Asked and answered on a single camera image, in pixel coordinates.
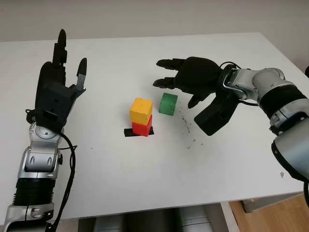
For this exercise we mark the black tape mark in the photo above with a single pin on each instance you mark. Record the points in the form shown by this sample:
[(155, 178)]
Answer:
[(127, 133)]

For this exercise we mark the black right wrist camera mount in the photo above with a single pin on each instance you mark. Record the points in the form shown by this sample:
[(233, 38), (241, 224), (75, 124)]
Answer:
[(217, 113)]

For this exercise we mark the grey table frame beam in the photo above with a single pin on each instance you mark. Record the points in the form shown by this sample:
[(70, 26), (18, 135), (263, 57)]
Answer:
[(270, 201)]

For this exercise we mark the green cube block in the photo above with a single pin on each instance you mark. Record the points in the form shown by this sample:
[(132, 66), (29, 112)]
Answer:
[(168, 104)]

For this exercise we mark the white table leg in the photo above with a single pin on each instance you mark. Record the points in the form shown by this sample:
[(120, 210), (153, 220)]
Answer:
[(229, 217)]

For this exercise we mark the grey robot body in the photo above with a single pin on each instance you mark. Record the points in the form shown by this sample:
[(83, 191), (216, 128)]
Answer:
[(144, 220)]

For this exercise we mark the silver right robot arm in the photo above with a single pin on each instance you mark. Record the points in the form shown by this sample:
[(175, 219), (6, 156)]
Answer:
[(270, 84)]

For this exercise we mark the red cube block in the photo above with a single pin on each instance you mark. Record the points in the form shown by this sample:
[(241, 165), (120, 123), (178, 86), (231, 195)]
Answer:
[(142, 129)]

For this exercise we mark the yellow cube block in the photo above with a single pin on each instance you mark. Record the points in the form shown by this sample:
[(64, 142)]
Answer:
[(140, 111)]

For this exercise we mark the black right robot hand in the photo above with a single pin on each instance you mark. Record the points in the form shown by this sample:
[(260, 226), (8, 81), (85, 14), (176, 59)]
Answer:
[(198, 75)]

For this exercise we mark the dark background object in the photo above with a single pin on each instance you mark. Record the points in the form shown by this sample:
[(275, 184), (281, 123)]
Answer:
[(307, 71)]

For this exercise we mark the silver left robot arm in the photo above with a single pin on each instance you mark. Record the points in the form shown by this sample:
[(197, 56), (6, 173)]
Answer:
[(36, 169)]

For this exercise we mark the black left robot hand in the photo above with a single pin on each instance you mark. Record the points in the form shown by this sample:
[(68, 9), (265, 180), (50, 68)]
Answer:
[(51, 75)]

